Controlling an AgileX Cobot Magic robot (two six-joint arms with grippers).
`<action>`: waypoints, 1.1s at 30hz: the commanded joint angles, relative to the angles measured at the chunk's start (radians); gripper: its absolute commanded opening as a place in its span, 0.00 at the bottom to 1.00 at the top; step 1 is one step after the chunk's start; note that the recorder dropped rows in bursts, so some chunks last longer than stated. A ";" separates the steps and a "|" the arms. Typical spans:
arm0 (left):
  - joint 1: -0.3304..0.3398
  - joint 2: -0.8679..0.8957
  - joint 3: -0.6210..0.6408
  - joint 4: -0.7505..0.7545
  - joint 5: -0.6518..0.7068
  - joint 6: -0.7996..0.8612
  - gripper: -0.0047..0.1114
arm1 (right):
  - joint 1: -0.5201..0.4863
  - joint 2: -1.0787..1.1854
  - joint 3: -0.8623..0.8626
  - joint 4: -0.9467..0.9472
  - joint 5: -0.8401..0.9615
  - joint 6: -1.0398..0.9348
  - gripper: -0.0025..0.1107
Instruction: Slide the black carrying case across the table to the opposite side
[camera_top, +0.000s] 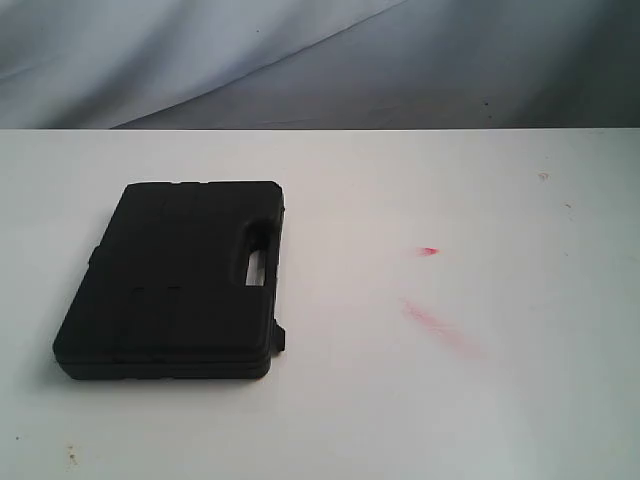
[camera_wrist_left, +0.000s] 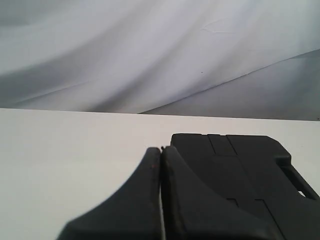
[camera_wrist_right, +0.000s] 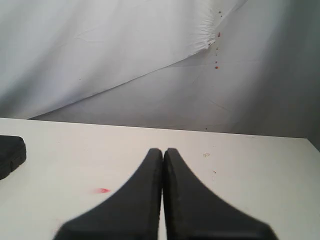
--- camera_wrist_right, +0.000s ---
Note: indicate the black plastic tool case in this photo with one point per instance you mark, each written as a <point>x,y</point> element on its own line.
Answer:
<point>13,153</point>

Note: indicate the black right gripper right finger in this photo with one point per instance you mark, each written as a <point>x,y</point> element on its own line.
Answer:
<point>193,212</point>

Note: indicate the white backdrop cloth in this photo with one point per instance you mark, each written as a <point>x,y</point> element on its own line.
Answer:
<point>229,66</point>

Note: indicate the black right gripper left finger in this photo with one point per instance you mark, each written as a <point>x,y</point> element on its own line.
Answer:
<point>131,213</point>

